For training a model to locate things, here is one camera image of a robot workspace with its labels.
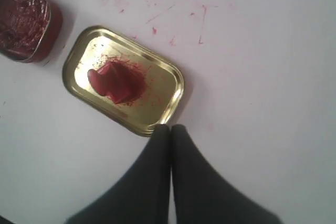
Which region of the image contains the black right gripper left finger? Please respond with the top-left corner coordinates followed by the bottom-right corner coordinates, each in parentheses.
top-left (67, 125), bottom-right (171, 223)

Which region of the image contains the gold tin lid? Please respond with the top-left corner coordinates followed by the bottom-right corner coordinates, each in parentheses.
top-left (62, 26), bottom-right (184, 136)

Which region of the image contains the red ink tin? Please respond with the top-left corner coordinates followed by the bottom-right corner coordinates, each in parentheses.
top-left (1, 0), bottom-right (63, 63)

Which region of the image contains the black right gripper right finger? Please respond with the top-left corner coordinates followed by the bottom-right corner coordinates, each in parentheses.
top-left (171, 125), bottom-right (281, 223)

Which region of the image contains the red stamp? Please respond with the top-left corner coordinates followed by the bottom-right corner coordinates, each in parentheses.
top-left (87, 60), bottom-right (146, 104)

